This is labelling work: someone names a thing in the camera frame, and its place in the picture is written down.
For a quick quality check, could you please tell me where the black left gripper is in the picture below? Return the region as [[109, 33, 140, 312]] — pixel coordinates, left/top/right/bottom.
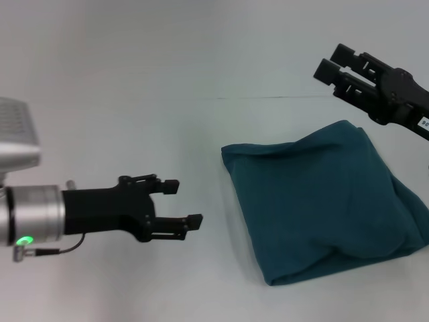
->
[[62, 173, 204, 243]]

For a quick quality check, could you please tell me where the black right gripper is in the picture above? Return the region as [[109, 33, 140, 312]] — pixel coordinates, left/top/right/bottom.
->
[[314, 43, 429, 141]]

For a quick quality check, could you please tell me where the teal blue shirt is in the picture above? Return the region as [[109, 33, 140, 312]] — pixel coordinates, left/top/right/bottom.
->
[[221, 119, 429, 287]]

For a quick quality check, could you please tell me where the dark cable with silver plug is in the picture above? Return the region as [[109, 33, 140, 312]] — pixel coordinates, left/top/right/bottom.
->
[[12, 233, 86, 263]]

